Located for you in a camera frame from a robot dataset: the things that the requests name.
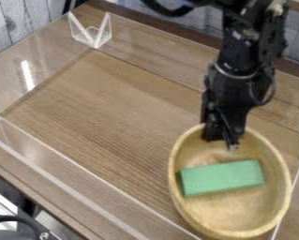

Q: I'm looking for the wooden oval bowl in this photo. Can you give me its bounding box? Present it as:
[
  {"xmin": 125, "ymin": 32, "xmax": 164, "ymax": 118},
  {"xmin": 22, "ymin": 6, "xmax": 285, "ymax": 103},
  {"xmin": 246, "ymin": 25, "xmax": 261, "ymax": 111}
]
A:
[{"xmin": 169, "ymin": 125, "xmax": 292, "ymax": 240}]

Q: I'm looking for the clear acrylic corner bracket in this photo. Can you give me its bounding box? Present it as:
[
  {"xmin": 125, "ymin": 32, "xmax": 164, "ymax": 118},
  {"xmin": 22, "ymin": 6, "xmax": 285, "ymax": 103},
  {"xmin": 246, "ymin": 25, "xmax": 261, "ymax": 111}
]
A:
[{"xmin": 69, "ymin": 11, "xmax": 112, "ymax": 49}]

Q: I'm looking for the black metal bracket with screw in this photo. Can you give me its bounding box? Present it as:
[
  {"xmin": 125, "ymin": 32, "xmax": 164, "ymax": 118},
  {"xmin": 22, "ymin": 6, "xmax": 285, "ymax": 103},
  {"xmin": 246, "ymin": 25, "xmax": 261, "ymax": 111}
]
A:
[{"xmin": 15, "ymin": 209, "xmax": 62, "ymax": 240}]

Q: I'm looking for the black cable lower left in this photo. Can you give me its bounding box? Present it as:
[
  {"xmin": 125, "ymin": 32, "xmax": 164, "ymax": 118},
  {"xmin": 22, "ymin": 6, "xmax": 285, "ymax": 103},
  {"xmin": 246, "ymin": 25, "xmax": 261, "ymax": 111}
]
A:
[{"xmin": 0, "ymin": 215, "xmax": 45, "ymax": 233}]

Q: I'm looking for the green rectangular block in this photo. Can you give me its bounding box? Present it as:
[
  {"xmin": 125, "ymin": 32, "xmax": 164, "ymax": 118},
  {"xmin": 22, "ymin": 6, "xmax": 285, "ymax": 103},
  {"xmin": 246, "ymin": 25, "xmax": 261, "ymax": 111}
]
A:
[{"xmin": 177, "ymin": 159, "xmax": 267, "ymax": 197}]

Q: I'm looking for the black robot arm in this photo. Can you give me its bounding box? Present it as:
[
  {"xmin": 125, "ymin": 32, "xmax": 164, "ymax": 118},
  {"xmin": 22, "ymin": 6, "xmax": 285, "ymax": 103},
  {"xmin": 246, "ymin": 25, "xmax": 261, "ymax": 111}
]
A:
[{"xmin": 141, "ymin": 0, "xmax": 291, "ymax": 149}]

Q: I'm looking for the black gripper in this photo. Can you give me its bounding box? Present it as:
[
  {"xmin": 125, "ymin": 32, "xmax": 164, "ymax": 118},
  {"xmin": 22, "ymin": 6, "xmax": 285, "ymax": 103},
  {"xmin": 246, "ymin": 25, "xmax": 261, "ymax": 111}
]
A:
[{"xmin": 201, "ymin": 62, "xmax": 277, "ymax": 151}]

